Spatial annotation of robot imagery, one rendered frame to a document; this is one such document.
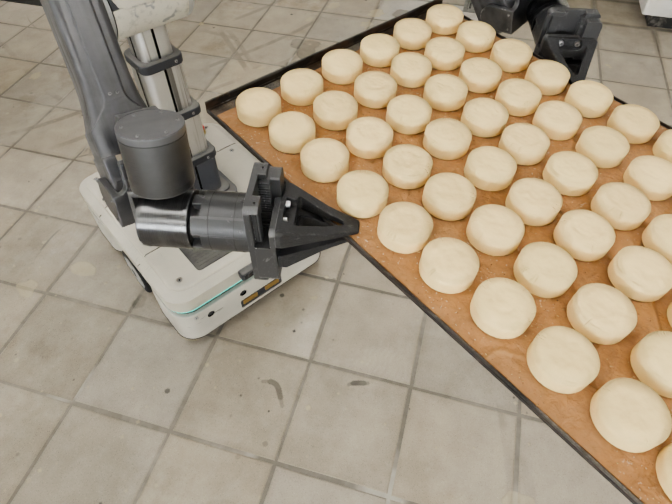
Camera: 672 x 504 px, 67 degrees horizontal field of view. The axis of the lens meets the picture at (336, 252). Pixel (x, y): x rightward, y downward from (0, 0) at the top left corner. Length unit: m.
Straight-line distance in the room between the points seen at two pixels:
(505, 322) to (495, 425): 1.09
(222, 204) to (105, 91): 0.16
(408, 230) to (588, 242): 0.16
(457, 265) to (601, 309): 0.12
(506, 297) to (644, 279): 0.12
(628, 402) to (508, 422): 1.10
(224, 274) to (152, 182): 0.98
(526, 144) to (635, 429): 0.30
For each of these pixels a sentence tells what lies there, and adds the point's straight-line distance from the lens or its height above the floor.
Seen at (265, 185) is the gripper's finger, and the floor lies 1.04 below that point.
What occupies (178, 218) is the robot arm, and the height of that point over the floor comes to 1.02.
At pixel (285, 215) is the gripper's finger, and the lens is 0.47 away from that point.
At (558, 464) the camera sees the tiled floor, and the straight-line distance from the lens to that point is 1.52.
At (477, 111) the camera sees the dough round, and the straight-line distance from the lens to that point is 0.60.
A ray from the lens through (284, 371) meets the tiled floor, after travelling 1.51.
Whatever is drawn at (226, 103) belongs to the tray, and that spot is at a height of 1.01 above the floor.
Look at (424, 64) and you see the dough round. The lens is 0.66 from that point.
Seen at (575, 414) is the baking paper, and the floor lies 0.98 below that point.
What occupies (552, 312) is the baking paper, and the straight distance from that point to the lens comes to 0.47.
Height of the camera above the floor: 1.35
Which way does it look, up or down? 51 degrees down
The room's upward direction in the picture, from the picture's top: straight up
